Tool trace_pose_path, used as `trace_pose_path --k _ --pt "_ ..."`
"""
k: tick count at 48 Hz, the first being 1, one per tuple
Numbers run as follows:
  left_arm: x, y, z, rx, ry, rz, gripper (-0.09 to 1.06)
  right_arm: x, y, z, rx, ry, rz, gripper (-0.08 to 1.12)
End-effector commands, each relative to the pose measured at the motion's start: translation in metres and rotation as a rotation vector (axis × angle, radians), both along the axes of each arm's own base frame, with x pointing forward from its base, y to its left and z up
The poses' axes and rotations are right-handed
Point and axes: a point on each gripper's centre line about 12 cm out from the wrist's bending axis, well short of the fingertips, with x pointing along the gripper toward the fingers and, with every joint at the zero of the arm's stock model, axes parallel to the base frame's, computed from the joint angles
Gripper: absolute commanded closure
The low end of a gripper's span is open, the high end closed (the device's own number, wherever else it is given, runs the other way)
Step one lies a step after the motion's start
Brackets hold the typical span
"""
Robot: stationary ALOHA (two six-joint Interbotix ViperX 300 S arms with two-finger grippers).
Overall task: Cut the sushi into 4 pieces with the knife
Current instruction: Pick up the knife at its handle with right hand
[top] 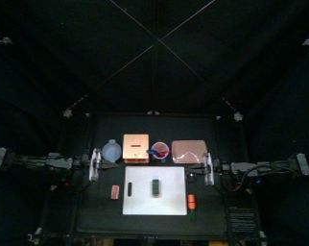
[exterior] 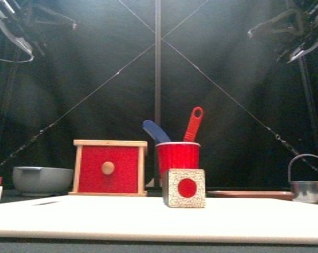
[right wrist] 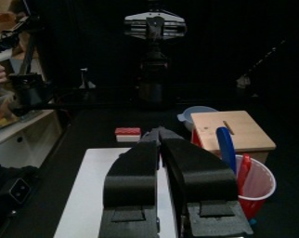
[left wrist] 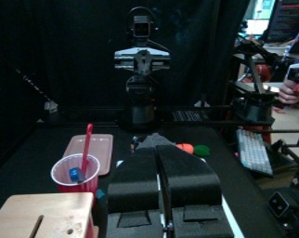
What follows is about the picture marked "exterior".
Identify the speckled sushi block red centre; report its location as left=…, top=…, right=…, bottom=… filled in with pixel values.
left=160, top=168, right=208, bottom=209

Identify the red plastic utensil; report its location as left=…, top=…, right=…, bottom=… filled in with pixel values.
left=181, top=106, right=205, bottom=143

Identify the red plastic cup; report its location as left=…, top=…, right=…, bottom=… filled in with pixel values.
left=155, top=141, right=203, bottom=188

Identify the grey bowl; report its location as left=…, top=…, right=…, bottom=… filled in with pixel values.
left=12, top=166, right=75, bottom=198

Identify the pink tray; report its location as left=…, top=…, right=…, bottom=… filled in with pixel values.
left=205, top=190, right=295, bottom=202

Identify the wooden box red drawer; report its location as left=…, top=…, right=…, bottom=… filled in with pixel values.
left=68, top=139, right=149, bottom=198

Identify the white cutting board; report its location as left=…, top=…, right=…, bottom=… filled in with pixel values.
left=0, top=194, right=318, bottom=247

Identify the thin grey cable loop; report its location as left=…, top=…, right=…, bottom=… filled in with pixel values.
left=0, top=53, right=36, bottom=64

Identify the diagonal wire with turnbuckle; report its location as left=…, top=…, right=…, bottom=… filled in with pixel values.
left=117, top=0, right=318, bottom=181

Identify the diagonal brace wire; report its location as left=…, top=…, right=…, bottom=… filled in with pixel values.
left=0, top=0, right=211, bottom=175

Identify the grey vertical frame pole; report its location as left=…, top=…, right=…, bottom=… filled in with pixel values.
left=153, top=0, right=163, bottom=190

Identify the small metal pot with handle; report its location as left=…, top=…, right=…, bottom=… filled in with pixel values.
left=287, top=153, right=318, bottom=205

